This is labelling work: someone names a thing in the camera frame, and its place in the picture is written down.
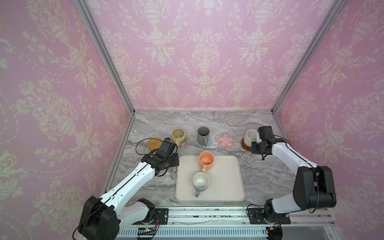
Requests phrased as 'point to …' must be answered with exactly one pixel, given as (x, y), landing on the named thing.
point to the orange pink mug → (206, 158)
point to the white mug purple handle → (201, 180)
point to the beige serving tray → (225, 182)
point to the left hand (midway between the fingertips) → (177, 159)
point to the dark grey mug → (203, 136)
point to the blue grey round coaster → (209, 144)
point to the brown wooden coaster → (244, 146)
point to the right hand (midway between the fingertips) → (257, 147)
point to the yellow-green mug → (178, 136)
